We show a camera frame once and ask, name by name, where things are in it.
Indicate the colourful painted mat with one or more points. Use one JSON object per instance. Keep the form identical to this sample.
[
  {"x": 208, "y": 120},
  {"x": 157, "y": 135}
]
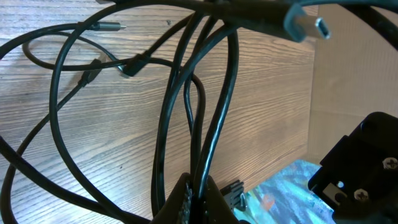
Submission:
[{"x": 285, "y": 198}]

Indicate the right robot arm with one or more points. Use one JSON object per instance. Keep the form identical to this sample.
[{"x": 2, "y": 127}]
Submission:
[{"x": 358, "y": 177}]

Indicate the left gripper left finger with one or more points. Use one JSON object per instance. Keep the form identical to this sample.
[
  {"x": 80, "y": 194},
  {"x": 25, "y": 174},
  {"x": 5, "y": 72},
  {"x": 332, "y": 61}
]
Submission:
[{"x": 178, "y": 205}]

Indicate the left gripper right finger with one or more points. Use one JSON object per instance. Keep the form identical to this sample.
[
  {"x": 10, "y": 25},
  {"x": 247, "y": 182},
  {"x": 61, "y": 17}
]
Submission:
[{"x": 219, "y": 204}]

